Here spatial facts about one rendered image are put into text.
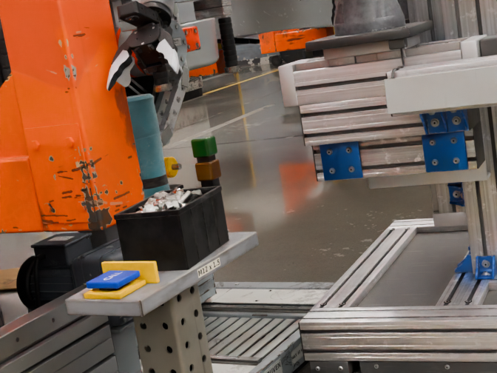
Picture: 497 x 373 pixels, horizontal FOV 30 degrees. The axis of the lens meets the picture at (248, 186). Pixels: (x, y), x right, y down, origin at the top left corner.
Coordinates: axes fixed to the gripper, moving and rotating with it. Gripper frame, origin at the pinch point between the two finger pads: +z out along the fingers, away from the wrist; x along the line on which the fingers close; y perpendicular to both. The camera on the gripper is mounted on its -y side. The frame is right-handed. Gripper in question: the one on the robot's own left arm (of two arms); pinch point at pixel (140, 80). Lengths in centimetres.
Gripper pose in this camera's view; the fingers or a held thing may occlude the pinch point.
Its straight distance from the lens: 182.9
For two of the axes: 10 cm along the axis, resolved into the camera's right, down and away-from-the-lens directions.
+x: -9.3, 1.9, 3.2
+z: -0.4, 8.2, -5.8
